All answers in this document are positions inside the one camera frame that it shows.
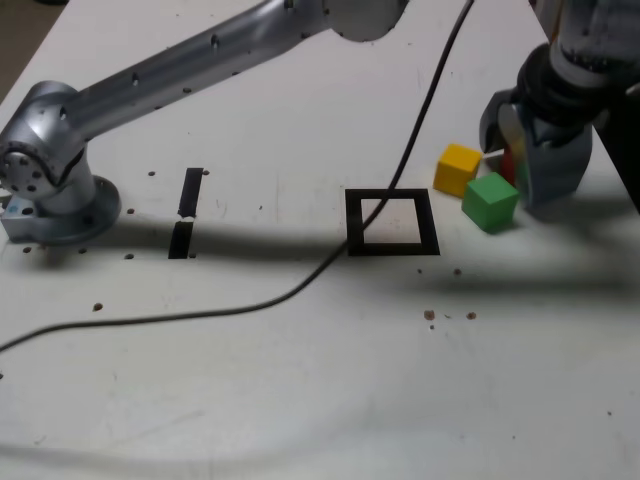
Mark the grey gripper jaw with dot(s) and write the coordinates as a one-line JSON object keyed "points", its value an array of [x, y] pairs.
{"points": [[492, 125], [555, 165]]}

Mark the red cube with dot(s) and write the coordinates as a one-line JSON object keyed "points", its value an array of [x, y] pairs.
{"points": [[509, 165]]}

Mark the yellow cube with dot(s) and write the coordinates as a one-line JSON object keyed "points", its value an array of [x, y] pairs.
{"points": [[455, 167]]}

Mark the green cube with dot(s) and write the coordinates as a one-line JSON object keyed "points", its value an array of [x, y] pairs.
{"points": [[487, 205]]}

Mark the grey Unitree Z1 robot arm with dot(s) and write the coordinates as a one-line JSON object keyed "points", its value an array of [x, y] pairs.
{"points": [[150, 75]]}

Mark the black tape square outline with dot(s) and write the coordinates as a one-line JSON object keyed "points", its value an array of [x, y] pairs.
{"points": [[352, 225]]}

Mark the black tape strip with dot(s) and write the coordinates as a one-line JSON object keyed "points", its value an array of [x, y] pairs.
{"points": [[190, 190]]}

